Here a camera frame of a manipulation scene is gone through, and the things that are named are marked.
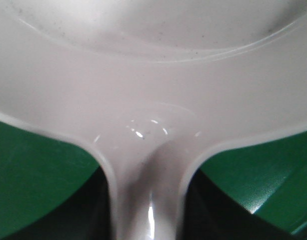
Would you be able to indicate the pink plastic dustpan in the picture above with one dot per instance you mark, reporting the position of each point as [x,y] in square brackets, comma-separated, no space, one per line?
[154,88]

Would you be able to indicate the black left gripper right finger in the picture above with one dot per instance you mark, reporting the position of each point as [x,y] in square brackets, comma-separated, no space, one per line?
[210,214]

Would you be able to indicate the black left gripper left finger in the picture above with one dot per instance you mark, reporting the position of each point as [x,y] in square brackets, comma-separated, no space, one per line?
[83,216]

